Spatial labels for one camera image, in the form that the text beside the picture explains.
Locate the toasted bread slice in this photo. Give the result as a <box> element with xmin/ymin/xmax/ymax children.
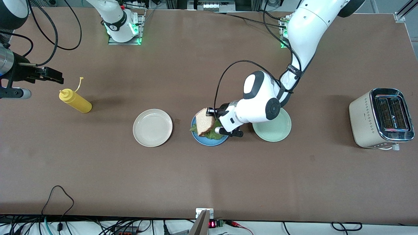
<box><xmin>196</xmin><ymin>109</ymin><xmax>216</xmax><ymax>137</ymax></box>

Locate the green lettuce leaf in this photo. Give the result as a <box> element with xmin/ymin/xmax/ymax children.
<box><xmin>189</xmin><ymin>125</ymin><xmax>226</xmax><ymax>141</ymax></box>

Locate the yellow squeeze bottle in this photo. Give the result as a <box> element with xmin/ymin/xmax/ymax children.
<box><xmin>59</xmin><ymin>77</ymin><xmax>92</xmax><ymax>114</ymax></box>

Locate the blue plate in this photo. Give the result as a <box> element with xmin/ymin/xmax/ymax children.
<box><xmin>191</xmin><ymin>113</ymin><xmax>230</xmax><ymax>147</ymax></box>

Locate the green plate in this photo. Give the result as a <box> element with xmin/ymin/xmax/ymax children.
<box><xmin>252</xmin><ymin>108</ymin><xmax>292</xmax><ymax>143</ymax></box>

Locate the beige plate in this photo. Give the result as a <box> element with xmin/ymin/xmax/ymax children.
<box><xmin>133</xmin><ymin>109</ymin><xmax>173</xmax><ymax>148</ymax></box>

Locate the grey device with white lights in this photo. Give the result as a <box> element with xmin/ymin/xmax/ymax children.
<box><xmin>188</xmin><ymin>0</ymin><xmax>235</xmax><ymax>12</ymax></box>

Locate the cream and chrome toaster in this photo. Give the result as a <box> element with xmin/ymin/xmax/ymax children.
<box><xmin>348</xmin><ymin>87</ymin><xmax>415</xmax><ymax>151</ymax></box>

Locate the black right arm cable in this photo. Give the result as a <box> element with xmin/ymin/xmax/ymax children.
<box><xmin>0</xmin><ymin>0</ymin><xmax>82</xmax><ymax>67</ymax></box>

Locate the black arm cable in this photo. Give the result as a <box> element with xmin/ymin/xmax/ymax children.
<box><xmin>0</xmin><ymin>0</ymin><xmax>82</xmax><ymax>67</ymax></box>
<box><xmin>214</xmin><ymin>0</ymin><xmax>302</xmax><ymax>111</ymax></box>

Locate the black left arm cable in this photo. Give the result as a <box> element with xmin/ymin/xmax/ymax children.
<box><xmin>214</xmin><ymin>0</ymin><xmax>302</xmax><ymax>111</ymax></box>

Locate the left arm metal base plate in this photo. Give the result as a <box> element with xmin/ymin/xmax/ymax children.
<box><xmin>280</xmin><ymin>16</ymin><xmax>294</xmax><ymax>49</ymax></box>

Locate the white mount bracket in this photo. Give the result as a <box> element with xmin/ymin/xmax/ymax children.
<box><xmin>196</xmin><ymin>208</ymin><xmax>214</xmax><ymax>219</ymax></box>

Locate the black cable across table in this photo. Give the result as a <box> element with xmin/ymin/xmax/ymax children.
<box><xmin>212</xmin><ymin>10</ymin><xmax>288</xmax><ymax>29</ymax></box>

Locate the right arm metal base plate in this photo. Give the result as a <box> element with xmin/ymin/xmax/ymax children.
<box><xmin>108</xmin><ymin>10</ymin><xmax>146</xmax><ymax>45</ymax></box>

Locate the red clip cable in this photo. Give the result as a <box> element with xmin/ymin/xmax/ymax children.
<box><xmin>225</xmin><ymin>220</ymin><xmax>253</xmax><ymax>235</ymax></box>

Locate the thin black cable loop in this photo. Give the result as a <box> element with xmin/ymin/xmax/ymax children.
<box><xmin>41</xmin><ymin>185</ymin><xmax>75</xmax><ymax>220</ymax></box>

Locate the flat black cable loop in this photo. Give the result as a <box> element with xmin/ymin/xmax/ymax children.
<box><xmin>331</xmin><ymin>222</ymin><xmax>363</xmax><ymax>231</ymax></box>

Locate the aluminium corner bracket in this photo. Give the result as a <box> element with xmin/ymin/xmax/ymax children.
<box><xmin>394</xmin><ymin>0</ymin><xmax>418</xmax><ymax>23</ymax></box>

